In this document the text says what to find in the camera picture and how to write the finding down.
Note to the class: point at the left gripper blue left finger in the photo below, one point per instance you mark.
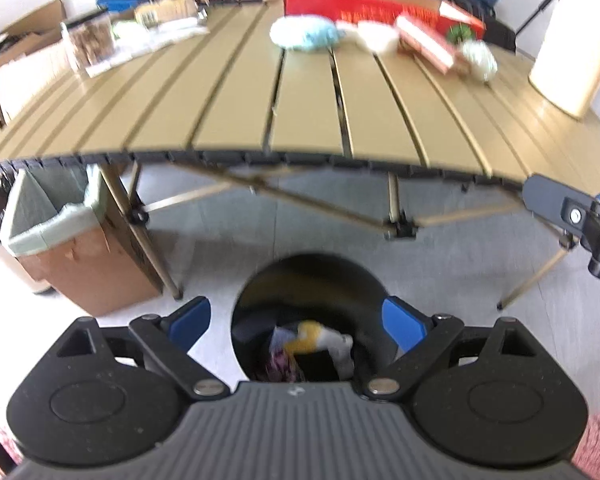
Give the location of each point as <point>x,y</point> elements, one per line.
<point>185,326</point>

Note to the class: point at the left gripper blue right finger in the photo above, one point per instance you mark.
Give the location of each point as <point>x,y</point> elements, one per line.
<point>406,325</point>

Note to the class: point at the purple linen drawstring pouch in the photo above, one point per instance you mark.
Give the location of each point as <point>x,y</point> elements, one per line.
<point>280,336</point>

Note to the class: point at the yellow white plush hamster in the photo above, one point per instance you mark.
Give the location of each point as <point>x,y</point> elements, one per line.
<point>313,336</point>

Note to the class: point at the purple satin scrunchie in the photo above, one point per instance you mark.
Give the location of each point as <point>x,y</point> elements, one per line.
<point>281,367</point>

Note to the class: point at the pink layered sponge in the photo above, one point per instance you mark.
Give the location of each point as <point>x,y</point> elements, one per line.
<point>430,45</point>

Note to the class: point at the light blue plush toy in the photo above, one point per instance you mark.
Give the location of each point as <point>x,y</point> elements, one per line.
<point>305,33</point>

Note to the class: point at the black sock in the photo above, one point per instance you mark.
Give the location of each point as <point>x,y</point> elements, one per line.
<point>317,367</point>

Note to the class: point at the black round trash bin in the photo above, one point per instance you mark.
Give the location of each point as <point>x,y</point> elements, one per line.
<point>324,288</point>

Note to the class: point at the cardboard box with green liner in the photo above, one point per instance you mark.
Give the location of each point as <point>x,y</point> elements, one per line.
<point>64,227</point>

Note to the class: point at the cream thermos jug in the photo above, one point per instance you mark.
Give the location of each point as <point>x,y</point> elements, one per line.
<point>566,70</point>

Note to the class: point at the pink fluffy rug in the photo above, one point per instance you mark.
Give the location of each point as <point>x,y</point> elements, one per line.
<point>587,456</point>

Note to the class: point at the tan folding slat table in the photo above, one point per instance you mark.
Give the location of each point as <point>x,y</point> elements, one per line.
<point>232,107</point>

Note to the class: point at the printed paper sheet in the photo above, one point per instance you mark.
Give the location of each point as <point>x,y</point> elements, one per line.
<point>132,40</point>

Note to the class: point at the large open cardboard box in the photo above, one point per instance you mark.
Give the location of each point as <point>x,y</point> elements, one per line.
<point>27,68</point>

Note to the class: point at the clear jar with snacks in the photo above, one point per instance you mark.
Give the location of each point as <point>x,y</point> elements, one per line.
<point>87,38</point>

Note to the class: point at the yellow medicine box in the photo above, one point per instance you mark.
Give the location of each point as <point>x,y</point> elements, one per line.
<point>155,13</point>

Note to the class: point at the blue carton box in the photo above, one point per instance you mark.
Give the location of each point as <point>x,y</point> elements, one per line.
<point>118,6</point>

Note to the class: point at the far left cardboard box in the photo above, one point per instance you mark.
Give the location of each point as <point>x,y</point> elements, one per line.
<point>34,31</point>

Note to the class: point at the red cardboard fruit box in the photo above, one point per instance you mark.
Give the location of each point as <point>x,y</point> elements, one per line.
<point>443,16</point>

